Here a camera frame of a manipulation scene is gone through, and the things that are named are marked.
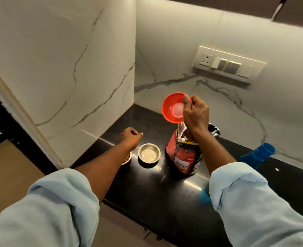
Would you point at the person's right hand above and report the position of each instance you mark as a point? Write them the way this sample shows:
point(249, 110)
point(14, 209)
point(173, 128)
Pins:
point(196, 115)

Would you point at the person's left hand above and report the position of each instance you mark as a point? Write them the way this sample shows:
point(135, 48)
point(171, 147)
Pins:
point(129, 140)

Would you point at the person's right thumb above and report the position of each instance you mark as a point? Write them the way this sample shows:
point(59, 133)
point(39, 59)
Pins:
point(186, 102)

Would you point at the person's left thumb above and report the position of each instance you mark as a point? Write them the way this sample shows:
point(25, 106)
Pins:
point(139, 137)

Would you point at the red plastic bowl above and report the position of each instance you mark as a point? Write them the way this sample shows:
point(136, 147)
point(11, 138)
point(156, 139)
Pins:
point(174, 108)

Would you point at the person's right forearm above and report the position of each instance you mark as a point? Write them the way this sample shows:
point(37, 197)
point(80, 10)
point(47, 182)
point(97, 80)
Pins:
point(244, 198)

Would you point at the person's left forearm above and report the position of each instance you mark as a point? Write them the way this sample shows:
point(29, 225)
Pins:
point(63, 192)

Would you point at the empty steel bowl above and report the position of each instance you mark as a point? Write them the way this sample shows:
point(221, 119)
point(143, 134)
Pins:
point(149, 153)

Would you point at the steel bowl with snacks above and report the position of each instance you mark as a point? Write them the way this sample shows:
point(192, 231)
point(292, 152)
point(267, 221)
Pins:
point(127, 158)

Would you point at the red snack bag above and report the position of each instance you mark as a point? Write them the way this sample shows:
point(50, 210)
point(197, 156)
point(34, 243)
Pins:
point(183, 154)

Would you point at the blue plastic bottle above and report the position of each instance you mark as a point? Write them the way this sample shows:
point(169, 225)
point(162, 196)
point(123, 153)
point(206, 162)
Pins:
point(254, 156)

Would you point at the white wall switch panel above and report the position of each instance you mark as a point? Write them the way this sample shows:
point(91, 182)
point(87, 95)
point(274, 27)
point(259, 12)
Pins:
point(228, 64)

